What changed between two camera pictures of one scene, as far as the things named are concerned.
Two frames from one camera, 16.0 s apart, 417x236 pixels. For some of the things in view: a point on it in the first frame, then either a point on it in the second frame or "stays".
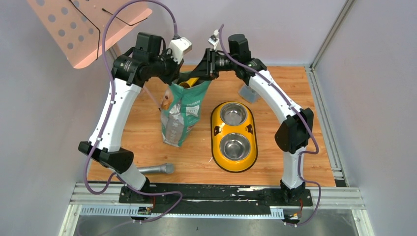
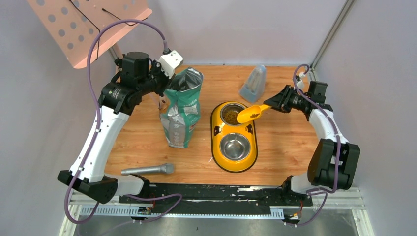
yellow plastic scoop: [189, 83] -> [251, 113]
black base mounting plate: [215, 196] stays
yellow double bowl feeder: [234, 140] stays
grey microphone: [165, 168] stays
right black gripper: [207, 69] -> [280, 102]
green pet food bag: [180, 110] stays
